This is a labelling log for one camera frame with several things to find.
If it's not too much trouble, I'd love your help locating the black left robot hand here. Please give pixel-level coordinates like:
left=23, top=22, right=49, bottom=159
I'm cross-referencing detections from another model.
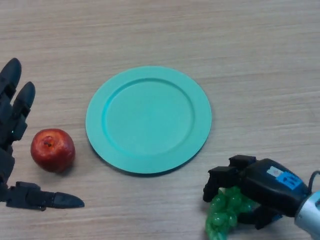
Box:
left=0, top=57, right=85, bottom=211

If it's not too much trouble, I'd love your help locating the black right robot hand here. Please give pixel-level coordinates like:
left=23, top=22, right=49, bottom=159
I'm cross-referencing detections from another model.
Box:
left=202, top=154, right=312, bottom=230

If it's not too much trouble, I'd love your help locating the red apple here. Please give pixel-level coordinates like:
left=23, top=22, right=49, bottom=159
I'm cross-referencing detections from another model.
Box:
left=30, top=128, right=76, bottom=174

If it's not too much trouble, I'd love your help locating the green grape bunch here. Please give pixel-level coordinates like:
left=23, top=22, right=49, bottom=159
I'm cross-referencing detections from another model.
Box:
left=204, top=186, right=258, bottom=240

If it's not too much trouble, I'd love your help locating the teal round plate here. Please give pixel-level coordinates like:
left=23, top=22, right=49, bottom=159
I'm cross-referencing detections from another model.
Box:
left=85, top=65, right=213, bottom=176

